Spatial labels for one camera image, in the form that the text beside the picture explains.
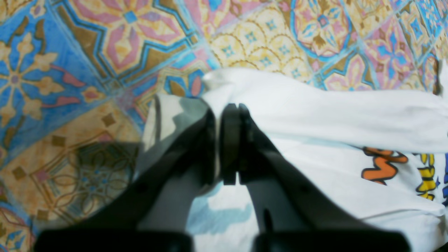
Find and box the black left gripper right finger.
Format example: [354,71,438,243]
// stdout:
[220,104,410,252]

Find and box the white printed T-shirt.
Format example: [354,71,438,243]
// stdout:
[134,59,447,252]

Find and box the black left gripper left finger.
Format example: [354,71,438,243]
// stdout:
[35,98,215,252]

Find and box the patterned colourful tablecloth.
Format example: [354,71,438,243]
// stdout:
[1,0,447,252]

